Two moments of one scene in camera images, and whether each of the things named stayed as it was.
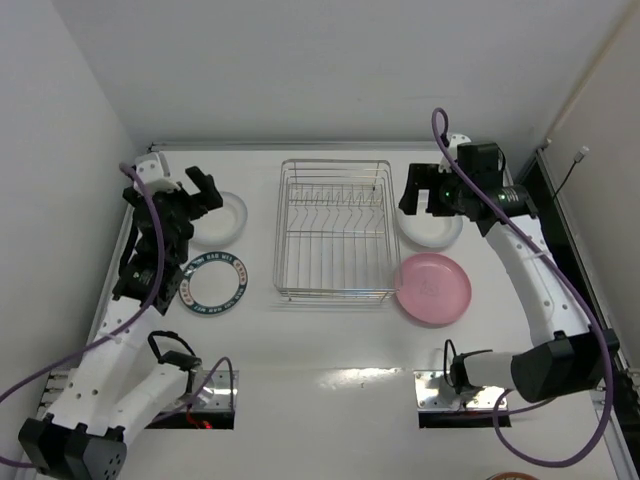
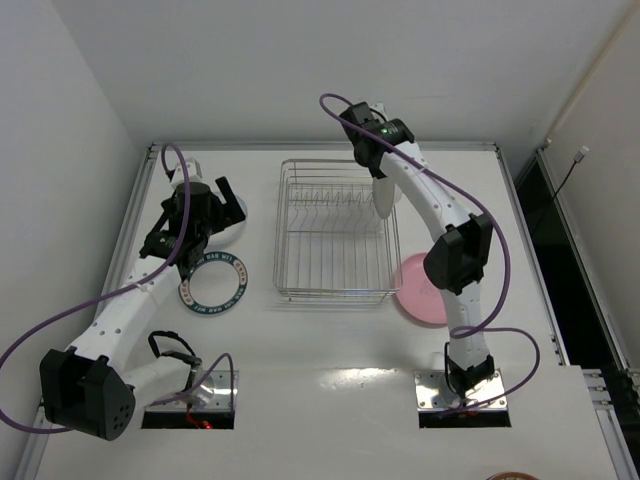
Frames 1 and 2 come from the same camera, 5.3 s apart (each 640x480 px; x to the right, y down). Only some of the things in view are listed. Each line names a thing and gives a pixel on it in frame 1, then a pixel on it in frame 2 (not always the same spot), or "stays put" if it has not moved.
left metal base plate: (216, 395) stays put
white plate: (426, 230) to (385, 194)
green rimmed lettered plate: (214, 283) stays put
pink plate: (433, 288) stays put
